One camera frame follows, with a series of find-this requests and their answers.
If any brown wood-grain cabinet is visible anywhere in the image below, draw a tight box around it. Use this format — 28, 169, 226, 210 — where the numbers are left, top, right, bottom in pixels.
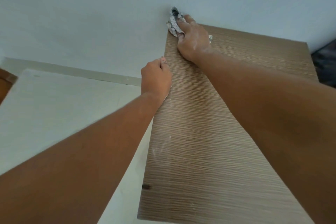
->
137, 23, 319, 224

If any person's left forearm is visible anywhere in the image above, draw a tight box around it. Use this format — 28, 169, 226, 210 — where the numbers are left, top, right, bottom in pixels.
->
0, 93, 166, 224

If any person's right hand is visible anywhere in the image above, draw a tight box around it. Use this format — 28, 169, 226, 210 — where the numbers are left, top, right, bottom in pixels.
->
177, 15, 212, 62

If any beige wall skirting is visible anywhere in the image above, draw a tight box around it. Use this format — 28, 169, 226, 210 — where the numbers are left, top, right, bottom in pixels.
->
0, 57, 142, 87

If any dark brown wooden furniture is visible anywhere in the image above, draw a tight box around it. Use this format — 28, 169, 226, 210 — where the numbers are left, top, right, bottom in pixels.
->
0, 68, 18, 105

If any white patterned cleaning cloth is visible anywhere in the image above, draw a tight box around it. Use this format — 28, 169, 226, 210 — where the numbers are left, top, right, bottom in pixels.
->
166, 7, 213, 43

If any person's left hand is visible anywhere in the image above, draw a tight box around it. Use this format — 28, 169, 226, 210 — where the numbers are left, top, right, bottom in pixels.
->
140, 57, 173, 101

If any dark patterned fabric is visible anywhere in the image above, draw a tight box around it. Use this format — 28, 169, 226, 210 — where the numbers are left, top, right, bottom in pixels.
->
311, 40, 336, 88

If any person's right forearm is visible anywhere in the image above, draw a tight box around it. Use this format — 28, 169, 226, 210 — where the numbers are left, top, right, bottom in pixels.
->
193, 47, 336, 224

